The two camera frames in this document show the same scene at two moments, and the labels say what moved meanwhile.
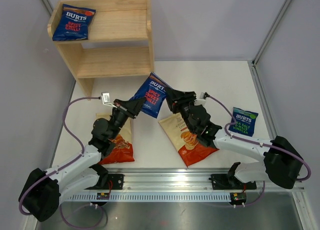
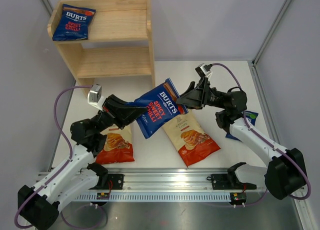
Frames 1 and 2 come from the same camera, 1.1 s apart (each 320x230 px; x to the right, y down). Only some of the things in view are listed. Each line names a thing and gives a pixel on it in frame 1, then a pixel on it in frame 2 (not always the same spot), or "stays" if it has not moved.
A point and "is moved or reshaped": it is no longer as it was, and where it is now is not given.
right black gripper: (176, 99) -> (197, 98)
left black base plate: (114, 182) stays
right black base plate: (225, 182) stays
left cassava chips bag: (123, 150) stays
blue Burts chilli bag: (73, 23) stays
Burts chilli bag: (154, 90) is moved or reshaped
